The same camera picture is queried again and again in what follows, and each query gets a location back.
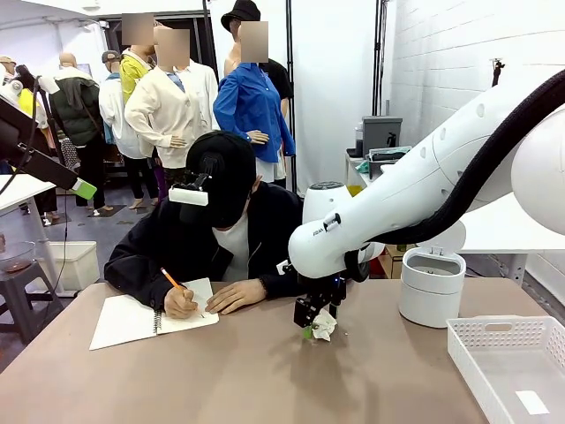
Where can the black baseball cap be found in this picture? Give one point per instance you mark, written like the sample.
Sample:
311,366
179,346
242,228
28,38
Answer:
225,176

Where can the white desk with legs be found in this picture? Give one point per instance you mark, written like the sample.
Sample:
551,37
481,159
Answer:
22,187

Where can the yellow shirt mannequin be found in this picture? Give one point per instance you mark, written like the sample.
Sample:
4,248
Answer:
130,75

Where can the white shirt capped mannequin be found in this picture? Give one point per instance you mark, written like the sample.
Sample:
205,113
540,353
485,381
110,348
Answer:
117,115

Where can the white storage bin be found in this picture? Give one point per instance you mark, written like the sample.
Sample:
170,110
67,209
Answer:
79,265

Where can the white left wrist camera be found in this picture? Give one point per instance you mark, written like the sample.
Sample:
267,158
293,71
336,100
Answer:
11,90

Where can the large white table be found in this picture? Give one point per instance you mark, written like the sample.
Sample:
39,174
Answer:
494,229

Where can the white perforated plastic basket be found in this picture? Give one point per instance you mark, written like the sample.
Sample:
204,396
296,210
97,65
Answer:
468,358

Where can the person's left hand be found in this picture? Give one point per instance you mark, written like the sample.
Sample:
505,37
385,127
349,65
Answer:
238,295

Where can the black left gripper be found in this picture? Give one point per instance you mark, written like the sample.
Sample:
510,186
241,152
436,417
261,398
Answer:
13,128

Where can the black backdrop pole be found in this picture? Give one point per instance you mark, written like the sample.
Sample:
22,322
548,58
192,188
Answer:
379,57
289,66

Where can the orange pencil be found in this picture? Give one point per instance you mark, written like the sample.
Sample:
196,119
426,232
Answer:
168,276

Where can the gray box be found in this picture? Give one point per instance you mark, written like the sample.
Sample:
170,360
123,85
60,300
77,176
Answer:
381,128

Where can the black bucket hat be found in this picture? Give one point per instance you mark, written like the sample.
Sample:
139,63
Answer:
240,13

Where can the white lidded trash can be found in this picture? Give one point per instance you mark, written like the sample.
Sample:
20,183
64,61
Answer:
430,291

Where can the gray tray with lid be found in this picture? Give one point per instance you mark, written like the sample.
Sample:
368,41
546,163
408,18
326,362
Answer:
388,154

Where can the white paper sheet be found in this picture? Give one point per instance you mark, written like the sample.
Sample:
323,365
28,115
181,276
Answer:
326,324

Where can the person's right hand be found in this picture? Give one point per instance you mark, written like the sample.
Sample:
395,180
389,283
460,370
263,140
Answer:
181,305

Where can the white spiral notebook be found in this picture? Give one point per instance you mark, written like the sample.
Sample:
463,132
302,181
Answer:
123,324

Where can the black t-shirt mannequin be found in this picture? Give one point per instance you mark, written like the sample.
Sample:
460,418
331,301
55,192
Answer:
280,79

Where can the dark green vest mannequin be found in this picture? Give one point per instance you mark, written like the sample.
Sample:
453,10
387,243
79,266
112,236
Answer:
75,110

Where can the white t-shirt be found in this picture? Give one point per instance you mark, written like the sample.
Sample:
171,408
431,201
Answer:
234,247

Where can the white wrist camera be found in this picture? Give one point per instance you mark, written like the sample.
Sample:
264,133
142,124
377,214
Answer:
11,90
284,267

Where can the small white side table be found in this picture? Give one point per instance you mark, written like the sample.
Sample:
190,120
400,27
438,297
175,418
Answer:
357,170

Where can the blue shirt mannequin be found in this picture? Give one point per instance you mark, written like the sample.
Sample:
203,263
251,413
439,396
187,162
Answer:
247,101

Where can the person's right forearm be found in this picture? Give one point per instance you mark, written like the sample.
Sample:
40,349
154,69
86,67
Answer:
132,274

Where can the white head-mounted camera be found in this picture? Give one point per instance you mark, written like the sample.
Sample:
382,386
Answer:
187,194

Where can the teal cloth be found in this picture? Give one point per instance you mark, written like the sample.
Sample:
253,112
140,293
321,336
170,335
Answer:
363,166

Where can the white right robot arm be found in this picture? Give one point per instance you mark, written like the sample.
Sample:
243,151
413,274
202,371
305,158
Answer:
397,199

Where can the cream cardigan mannequin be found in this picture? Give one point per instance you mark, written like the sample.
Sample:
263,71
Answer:
167,106

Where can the white label in basket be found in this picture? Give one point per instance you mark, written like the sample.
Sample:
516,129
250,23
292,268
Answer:
532,402

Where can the person in black jacket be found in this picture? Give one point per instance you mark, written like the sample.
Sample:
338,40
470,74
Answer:
273,221

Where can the glass bowl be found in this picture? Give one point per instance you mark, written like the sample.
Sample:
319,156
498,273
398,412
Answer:
17,258

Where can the black spray bottle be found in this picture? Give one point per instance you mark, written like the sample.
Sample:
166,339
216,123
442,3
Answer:
391,140

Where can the yellow-green bag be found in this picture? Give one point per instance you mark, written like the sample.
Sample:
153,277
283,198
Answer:
354,191

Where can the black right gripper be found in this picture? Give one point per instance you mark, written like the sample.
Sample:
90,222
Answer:
324,289

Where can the gray plastic stool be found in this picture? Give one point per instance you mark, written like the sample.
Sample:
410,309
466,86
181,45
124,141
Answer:
22,291

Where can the black tripod stand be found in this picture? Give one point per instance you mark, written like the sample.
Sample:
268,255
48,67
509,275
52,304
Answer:
498,70

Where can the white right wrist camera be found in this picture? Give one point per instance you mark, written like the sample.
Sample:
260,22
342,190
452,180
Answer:
284,267

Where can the person's left forearm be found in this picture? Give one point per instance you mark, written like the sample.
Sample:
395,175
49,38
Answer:
278,288

